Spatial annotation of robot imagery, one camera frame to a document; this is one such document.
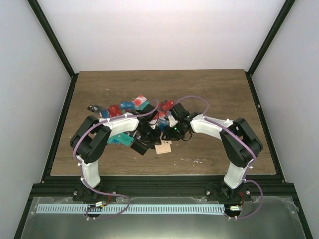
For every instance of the light blue cable tray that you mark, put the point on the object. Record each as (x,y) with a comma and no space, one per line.
(198,209)

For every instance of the beige leather card holder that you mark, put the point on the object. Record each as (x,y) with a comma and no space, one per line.
(164,147)

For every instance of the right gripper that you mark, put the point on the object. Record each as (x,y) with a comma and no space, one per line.
(169,135)

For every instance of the red VIP card right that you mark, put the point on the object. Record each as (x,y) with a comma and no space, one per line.
(166,105)

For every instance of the black VIP card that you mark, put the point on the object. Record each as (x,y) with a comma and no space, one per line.
(95,108)

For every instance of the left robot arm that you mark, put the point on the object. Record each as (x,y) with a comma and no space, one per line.
(91,138)

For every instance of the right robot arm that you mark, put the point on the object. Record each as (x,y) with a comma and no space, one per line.
(241,144)

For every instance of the black front frame rail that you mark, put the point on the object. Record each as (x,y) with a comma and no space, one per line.
(153,186)

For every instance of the red vip card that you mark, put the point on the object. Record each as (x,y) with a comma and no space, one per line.
(114,111)
(166,105)

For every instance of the black frame post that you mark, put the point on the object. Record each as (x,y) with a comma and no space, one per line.
(40,15)
(279,20)

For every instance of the blue VIP card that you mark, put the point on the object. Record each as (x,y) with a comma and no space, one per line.
(126,105)

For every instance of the black loose card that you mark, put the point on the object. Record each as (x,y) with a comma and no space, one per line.
(139,147)

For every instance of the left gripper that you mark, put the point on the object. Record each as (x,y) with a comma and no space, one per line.
(154,140)

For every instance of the white red circle card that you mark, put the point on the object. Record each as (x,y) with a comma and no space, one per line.
(139,100)

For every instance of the teal VIP card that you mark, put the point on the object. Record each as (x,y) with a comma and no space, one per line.
(121,138)

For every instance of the black left frame post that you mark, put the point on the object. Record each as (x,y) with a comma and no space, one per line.
(40,15)

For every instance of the black right frame post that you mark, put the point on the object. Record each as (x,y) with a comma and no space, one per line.
(279,20)

